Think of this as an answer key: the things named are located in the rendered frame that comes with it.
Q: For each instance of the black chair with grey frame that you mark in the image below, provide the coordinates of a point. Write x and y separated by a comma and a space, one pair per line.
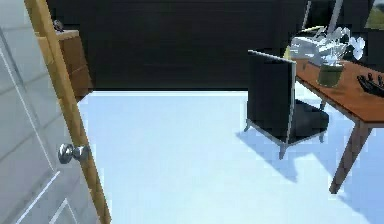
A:
273, 96

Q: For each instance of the black ridged object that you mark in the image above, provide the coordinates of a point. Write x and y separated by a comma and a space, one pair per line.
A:
370, 84

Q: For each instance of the white panelled room door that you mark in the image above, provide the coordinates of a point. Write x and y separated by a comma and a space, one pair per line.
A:
30, 110

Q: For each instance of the white crumpled object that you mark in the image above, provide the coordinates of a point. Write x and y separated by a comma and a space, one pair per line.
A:
305, 49

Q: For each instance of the white flowers in green pot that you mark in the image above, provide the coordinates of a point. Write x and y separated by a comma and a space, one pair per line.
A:
330, 66

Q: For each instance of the grey floor lamp pole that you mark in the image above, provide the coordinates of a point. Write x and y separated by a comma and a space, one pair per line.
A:
334, 14

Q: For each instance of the brown wooden cupboard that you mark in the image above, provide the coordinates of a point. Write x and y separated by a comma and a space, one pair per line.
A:
74, 63

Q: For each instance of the silver round door knob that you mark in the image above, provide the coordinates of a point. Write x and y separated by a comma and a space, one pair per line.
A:
69, 153

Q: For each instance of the brown wooden table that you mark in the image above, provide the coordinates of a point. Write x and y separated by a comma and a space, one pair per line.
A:
353, 100

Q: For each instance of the small grey round object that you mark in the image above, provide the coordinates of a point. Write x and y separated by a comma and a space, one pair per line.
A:
58, 25

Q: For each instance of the framed landscape picture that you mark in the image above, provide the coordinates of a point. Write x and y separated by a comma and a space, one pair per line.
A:
376, 14

